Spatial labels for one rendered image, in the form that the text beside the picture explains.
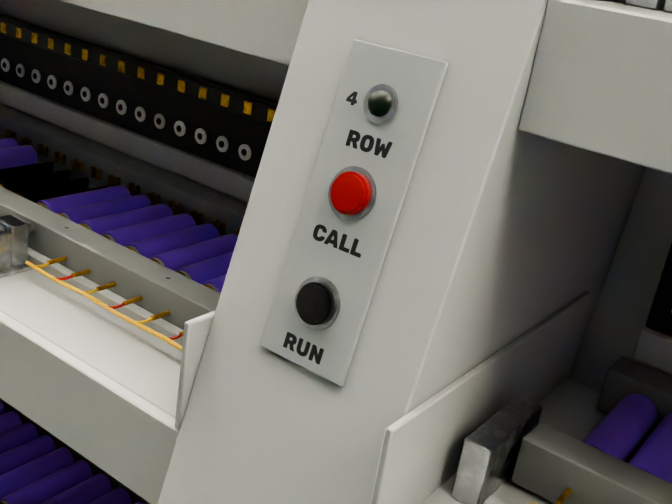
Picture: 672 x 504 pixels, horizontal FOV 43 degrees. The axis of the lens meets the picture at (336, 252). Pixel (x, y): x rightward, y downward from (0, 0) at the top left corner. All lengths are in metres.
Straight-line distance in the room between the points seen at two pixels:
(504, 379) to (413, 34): 0.15
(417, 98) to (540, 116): 0.04
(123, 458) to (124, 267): 0.10
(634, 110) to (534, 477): 0.16
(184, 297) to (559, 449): 0.19
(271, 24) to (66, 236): 0.19
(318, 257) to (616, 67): 0.12
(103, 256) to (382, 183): 0.20
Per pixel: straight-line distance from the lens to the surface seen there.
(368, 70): 0.32
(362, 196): 0.31
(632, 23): 0.29
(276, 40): 0.36
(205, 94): 0.59
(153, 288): 0.44
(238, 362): 0.34
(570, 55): 0.29
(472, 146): 0.30
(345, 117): 0.32
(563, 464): 0.36
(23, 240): 0.50
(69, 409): 0.42
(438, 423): 0.33
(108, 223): 0.53
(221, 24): 0.38
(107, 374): 0.40
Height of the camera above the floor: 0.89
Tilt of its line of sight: 8 degrees down
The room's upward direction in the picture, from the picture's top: 18 degrees clockwise
